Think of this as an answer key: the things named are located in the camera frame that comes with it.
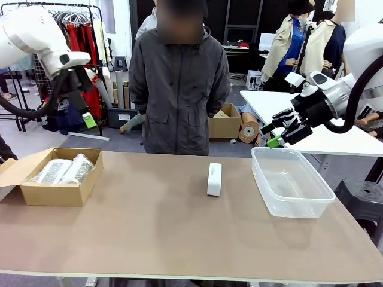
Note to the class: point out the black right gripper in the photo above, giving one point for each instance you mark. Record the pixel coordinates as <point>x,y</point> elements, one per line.
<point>312,109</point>

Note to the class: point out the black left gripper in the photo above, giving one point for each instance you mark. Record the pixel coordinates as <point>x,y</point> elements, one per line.
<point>76,83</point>

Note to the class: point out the bubble-wrapped white clock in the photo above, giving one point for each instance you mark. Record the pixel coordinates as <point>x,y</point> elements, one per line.
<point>52,171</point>
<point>79,167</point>

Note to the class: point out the small white box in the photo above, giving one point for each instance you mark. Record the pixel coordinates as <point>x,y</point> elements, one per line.
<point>214,179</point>

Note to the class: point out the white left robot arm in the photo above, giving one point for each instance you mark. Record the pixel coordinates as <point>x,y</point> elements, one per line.
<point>30,36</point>

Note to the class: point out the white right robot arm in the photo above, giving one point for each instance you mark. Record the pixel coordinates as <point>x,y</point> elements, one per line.
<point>363,48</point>

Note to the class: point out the white bar on floor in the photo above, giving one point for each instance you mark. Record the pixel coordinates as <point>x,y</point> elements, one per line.
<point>89,136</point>

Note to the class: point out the cream paper roll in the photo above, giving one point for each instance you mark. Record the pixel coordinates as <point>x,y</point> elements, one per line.
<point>110,88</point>

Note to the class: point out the black bin of rolls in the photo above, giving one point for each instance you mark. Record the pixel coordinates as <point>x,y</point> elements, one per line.
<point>119,118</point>

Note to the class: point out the thick brown kraft paper roll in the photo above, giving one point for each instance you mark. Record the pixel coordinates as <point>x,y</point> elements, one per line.
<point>248,131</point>

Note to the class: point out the tall grey paper roll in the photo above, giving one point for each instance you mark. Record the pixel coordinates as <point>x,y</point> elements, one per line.
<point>119,89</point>

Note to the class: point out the white side table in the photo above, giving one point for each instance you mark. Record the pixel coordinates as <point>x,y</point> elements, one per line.
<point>329,140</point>

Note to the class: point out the child mannequin in green sweater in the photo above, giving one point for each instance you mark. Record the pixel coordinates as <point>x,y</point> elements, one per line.
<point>131,124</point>

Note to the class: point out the small grey stool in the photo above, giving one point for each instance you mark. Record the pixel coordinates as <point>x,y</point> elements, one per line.
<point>120,63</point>

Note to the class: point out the small open cardboard carton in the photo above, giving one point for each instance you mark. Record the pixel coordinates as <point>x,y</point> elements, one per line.
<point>224,125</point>

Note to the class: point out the red hanging dress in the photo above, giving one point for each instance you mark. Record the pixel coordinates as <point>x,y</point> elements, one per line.
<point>89,42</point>

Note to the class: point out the clear plastic container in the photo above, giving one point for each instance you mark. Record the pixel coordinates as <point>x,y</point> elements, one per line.
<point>291,206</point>

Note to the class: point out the mannequin in beige coat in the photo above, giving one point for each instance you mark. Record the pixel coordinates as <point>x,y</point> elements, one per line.
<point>284,45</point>

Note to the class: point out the white monitor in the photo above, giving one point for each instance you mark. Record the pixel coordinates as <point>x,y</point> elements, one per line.
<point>266,42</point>

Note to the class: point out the bystander in dark sleeve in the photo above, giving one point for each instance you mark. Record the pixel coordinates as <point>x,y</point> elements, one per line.
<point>6,151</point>

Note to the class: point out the mannequin in cream jacket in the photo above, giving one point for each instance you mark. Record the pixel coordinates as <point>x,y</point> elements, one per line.
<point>326,45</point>

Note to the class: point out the brown cardboard box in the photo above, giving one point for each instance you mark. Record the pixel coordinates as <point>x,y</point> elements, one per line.
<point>54,194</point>

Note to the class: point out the person in dark grey jacket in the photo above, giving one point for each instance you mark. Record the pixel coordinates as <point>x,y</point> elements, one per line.
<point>179,98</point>

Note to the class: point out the black plastic stool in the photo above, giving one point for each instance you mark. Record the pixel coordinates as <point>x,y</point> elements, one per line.
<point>362,200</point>

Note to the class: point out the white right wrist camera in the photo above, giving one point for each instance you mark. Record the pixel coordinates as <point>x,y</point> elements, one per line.
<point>294,79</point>

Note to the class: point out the white table leg frame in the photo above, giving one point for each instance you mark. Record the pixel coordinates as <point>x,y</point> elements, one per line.
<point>89,281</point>

